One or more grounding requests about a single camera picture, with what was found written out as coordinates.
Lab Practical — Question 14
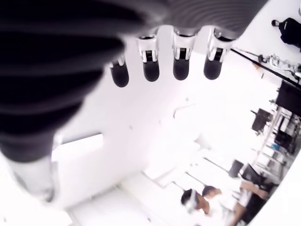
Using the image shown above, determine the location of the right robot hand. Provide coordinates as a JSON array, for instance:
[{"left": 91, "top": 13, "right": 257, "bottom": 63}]
[{"left": 0, "top": 0, "right": 270, "bottom": 203}]

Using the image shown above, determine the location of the seated person in white shirt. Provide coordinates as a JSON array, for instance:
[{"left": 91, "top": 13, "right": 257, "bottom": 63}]
[{"left": 180, "top": 186, "right": 237, "bottom": 226}]

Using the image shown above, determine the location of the black box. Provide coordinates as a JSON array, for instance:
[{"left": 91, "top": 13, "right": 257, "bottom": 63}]
[{"left": 275, "top": 81, "right": 301, "bottom": 116}]

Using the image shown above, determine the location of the black backpack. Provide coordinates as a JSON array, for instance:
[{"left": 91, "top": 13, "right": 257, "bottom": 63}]
[{"left": 271, "top": 17, "right": 301, "bottom": 53}]

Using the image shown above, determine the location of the cluttered desk with equipment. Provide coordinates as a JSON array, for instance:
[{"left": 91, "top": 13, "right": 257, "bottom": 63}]
[{"left": 253, "top": 109, "right": 299, "bottom": 177}]

